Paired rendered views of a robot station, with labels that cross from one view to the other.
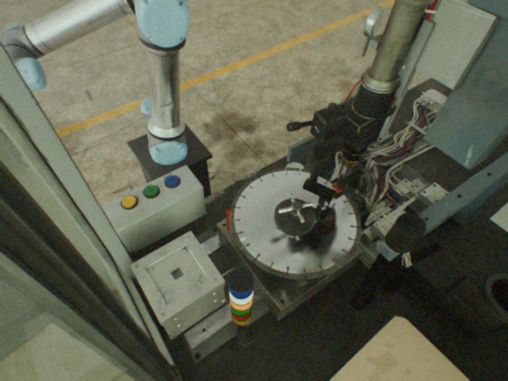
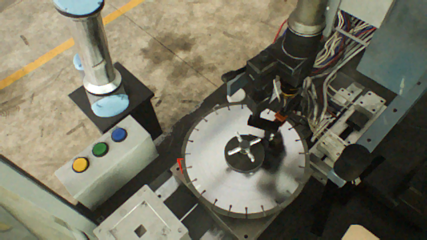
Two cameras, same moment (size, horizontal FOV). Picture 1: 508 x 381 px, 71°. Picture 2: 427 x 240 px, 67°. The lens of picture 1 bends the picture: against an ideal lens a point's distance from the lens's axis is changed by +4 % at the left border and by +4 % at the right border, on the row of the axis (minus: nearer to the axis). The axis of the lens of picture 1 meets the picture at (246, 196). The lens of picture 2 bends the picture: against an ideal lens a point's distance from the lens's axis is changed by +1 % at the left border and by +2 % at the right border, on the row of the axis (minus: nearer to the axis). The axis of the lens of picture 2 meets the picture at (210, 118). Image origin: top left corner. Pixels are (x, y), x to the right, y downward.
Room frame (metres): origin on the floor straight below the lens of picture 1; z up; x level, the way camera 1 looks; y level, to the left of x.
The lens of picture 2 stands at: (0.14, -0.03, 1.76)
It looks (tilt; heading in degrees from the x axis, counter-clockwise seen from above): 58 degrees down; 356
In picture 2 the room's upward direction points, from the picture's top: 6 degrees counter-clockwise
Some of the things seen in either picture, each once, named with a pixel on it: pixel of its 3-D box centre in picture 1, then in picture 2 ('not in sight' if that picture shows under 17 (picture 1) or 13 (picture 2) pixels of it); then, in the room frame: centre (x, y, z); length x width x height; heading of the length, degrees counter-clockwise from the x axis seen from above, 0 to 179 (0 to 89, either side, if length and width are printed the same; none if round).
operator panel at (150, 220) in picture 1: (159, 209); (111, 163); (0.61, 0.28, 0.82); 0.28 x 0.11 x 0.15; 125
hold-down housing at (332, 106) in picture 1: (323, 140); (259, 83); (0.57, -0.18, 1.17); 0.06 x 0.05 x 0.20; 116
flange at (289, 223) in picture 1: (295, 214); (244, 151); (0.51, -0.13, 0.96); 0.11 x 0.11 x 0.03
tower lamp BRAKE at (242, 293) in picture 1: (241, 283); not in sight; (0.24, 0.01, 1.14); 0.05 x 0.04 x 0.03; 35
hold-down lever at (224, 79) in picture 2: (307, 128); (241, 76); (0.58, -0.13, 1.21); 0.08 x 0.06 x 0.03; 125
